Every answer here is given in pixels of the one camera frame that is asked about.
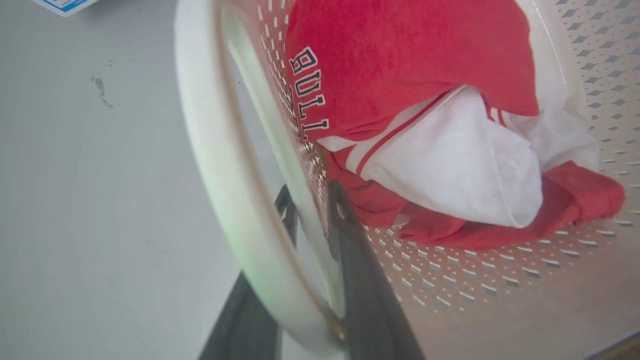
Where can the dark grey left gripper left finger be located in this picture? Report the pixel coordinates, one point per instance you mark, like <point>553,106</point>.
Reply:
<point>240,325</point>

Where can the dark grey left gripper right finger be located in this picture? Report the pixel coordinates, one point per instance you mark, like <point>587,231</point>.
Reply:
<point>367,300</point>

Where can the white perforated plastic laundry basket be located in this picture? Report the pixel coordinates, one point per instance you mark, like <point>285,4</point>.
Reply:
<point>450,285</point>

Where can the red and white Bulls jersey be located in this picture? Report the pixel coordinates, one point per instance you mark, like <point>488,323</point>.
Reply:
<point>415,115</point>

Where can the white and blue paper label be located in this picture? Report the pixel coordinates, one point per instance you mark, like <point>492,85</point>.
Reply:
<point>64,5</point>

